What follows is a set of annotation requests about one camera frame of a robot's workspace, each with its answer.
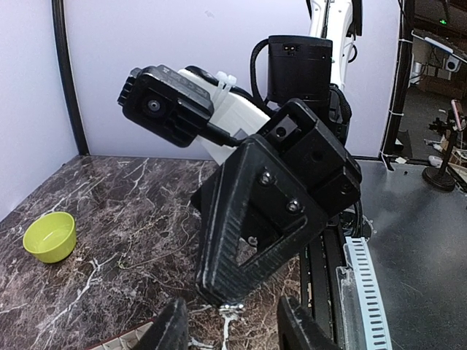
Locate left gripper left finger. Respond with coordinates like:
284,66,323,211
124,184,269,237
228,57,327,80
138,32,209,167
134,298,188,350

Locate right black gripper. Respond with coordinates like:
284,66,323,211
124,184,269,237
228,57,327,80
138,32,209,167
191,35,362,305

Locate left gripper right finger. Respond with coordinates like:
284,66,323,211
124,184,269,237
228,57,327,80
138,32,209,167
277,296,339,350

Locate beige jewelry tray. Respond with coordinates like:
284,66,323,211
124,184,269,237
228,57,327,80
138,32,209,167
90,320,154,350

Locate green plastic bowl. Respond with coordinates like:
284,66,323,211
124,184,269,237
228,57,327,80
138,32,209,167
23,211,77,264

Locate white slotted cable duct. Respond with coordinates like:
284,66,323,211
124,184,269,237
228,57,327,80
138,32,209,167
340,237,392,349

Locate black front rail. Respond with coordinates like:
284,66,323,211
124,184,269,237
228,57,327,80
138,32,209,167
299,217,345,349

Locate thin chain necklace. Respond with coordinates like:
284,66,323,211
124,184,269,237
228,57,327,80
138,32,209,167
116,207,201,271

